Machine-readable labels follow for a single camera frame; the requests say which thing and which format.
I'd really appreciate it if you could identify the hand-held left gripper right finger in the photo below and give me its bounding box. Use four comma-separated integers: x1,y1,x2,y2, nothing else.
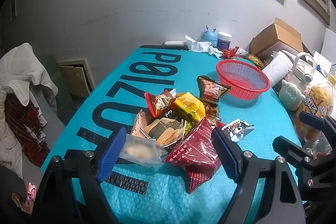
211,127,306,224

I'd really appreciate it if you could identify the crumpled white tissue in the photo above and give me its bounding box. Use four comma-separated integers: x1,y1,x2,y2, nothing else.
208,46,223,59
184,35,212,52

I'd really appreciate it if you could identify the dark red snack packet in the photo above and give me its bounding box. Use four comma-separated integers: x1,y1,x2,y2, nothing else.
163,117,238,194

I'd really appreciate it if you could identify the clear plastic pastry packet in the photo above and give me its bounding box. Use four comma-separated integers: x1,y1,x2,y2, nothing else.
119,133,168,168

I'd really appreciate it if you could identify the white water bottle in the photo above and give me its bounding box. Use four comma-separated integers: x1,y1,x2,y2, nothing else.
287,52,315,93

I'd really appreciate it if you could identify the yellow brown snack pack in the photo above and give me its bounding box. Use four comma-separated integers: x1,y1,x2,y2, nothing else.
247,54,264,68

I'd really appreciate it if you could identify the orange bread bag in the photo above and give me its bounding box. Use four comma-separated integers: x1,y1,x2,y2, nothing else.
293,82,336,159

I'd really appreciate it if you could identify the yellow green snack packet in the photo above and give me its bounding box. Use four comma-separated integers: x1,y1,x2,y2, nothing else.
181,120,195,135

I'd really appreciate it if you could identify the dark jar with white lid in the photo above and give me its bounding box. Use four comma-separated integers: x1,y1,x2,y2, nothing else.
217,32,233,51

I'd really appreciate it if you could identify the flat white box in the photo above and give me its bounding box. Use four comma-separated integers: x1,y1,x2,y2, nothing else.
162,40,187,50

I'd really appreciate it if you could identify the beige cabinet door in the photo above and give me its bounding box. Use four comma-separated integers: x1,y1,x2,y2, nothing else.
57,59,95,98

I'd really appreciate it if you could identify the brown snack packet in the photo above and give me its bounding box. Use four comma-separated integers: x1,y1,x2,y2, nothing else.
197,76,232,119

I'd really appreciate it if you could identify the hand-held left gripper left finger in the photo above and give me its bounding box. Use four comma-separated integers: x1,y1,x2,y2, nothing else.
33,127,128,224

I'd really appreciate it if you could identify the red plastic basket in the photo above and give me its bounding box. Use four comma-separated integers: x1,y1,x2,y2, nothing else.
216,59,271,101

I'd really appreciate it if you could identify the red cartoon snack packet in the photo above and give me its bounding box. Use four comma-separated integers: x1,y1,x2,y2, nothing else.
144,90,177,118

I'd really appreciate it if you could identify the peach seaweed cracker packet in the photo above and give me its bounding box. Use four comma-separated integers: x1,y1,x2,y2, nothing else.
131,109,187,148

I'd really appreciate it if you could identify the cardboard box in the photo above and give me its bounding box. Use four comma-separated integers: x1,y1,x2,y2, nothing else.
249,17,311,59

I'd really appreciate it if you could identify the blue antlered humidifier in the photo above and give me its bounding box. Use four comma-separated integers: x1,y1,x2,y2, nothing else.
201,28,219,47

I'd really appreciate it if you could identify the white ghost figurine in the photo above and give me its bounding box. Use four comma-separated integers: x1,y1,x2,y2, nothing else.
278,79,306,111

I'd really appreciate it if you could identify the white jacket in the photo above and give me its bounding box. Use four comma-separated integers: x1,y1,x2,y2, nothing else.
0,42,59,177

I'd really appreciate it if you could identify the pink phone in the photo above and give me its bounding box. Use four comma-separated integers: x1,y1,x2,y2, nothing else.
26,182,37,201

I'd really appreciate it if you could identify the red candy wrapper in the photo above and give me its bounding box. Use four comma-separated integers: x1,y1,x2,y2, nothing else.
222,47,240,59

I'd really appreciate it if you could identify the white black-print snack packet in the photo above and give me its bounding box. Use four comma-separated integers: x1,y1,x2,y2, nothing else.
163,88,184,121
222,119,255,143

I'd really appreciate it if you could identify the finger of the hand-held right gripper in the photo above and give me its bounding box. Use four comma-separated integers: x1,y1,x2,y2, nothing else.
272,135,336,191
299,111,336,136

